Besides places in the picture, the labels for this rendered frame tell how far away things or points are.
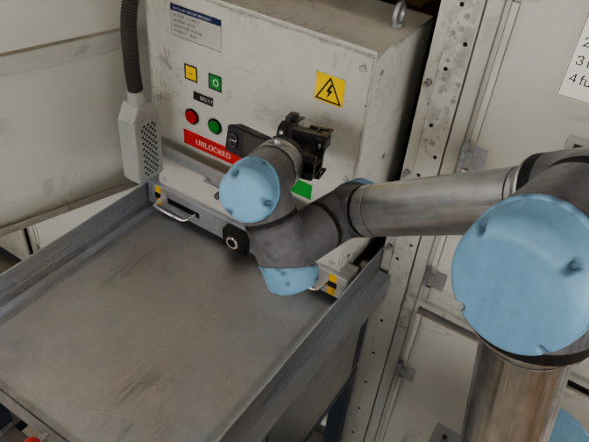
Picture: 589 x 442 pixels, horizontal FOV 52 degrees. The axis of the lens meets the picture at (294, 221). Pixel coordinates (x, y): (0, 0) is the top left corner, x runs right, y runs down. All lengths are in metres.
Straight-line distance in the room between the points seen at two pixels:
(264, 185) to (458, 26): 0.47
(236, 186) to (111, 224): 0.72
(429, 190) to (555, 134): 0.36
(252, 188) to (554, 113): 0.52
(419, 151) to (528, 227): 0.70
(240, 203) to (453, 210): 0.26
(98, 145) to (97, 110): 0.09
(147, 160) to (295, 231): 0.56
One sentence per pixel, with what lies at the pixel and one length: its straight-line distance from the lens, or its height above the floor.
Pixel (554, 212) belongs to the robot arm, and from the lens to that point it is 0.50.
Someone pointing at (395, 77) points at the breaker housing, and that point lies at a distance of 1.08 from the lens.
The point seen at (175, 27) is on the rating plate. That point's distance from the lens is 1.21.
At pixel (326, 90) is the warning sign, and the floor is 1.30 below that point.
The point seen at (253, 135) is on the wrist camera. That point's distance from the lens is 0.94.
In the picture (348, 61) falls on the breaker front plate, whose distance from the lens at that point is 1.00.
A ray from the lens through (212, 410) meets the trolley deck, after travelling 1.10.
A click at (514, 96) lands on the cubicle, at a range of 1.04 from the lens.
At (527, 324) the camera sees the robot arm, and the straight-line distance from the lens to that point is 0.51.
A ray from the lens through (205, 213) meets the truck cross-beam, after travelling 1.36.
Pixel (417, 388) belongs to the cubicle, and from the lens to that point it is 1.53.
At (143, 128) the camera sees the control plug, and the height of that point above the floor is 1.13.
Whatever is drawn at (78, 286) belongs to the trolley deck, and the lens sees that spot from 1.32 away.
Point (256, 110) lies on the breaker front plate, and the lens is 1.14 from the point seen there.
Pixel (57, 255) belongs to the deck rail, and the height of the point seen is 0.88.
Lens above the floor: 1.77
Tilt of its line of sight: 39 degrees down
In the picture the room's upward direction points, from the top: 6 degrees clockwise
